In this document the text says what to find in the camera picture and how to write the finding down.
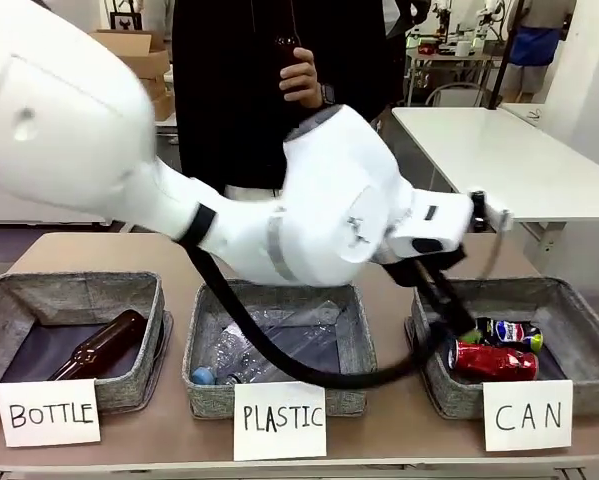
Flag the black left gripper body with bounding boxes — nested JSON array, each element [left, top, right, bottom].
[[381, 243, 468, 290]]

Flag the blue Pepsi can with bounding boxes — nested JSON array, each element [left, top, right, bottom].
[[475, 317, 546, 355]]

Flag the red soda can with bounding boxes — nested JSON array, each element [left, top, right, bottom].
[[447, 338, 541, 382]]

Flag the brown glass bottle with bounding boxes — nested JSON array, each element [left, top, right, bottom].
[[274, 33, 306, 69], [46, 308, 151, 382]]

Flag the grey fabric can basket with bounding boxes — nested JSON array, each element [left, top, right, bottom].
[[404, 277, 599, 420]]

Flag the white paper label CAN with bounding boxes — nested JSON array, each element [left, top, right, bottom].
[[482, 380, 575, 454]]

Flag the grey fabric plastic basket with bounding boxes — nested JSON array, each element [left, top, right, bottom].
[[182, 278, 379, 420]]

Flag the grey fabric bottle basket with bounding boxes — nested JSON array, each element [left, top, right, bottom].
[[0, 271, 175, 420]]

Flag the person's left hand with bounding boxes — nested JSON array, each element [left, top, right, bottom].
[[277, 46, 326, 109]]

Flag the white side table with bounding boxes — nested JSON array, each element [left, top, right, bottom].
[[391, 105, 599, 224]]

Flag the grey metal chair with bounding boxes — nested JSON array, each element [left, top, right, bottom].
[[424, 82, 486, 109]]

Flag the white paper label PLASTIC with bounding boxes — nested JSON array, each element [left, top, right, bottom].
[[232, 381, 329, 462]]

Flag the cluttered lab table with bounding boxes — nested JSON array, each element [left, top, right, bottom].
[[405, 44, 505, 107]]

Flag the black slanted pole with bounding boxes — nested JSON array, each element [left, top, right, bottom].
[[488, 0, 526, 110]]

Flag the person in blue shorts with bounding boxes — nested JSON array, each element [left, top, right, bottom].
[[507, 0, 578, 97]]

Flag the person in black sweater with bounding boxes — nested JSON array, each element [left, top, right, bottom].
[[171, 0, 405, 201]]

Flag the closed flat cardboard box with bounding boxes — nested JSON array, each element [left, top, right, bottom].
[[151, 93, 178, 123], [141, 75, 169, 101]]

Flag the open cardboard box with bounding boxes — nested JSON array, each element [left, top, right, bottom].
[[89, 28, 173, 81]]

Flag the white paper label BOTTLE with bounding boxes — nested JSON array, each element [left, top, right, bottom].
[[0, 379, 103, 448]]

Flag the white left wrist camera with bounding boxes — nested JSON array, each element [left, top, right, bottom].
[[468, 188, 514, 233]]

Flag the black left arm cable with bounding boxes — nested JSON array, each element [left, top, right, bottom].
[[182, 238, 443, 390]]

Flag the black velcro strap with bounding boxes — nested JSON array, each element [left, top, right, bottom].
[[178, 203, 218, 247]]

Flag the black picture frame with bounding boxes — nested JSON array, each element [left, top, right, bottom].
[[109, 11, 143, 33]]

